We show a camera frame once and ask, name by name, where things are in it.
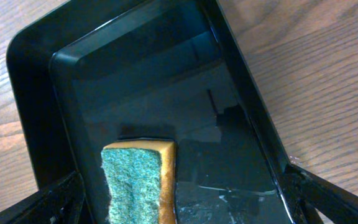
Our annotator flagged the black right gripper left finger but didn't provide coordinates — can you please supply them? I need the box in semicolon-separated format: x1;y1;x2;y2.
0;172;85;224

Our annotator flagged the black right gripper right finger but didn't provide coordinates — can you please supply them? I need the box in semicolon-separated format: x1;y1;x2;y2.
285;165;358;223

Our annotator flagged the orange green scrub sponge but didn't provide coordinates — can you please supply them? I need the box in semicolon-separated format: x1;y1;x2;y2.
101;139;177;224

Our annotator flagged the black rectangular tray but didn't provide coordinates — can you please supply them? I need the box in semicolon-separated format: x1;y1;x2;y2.
6;0;295;224

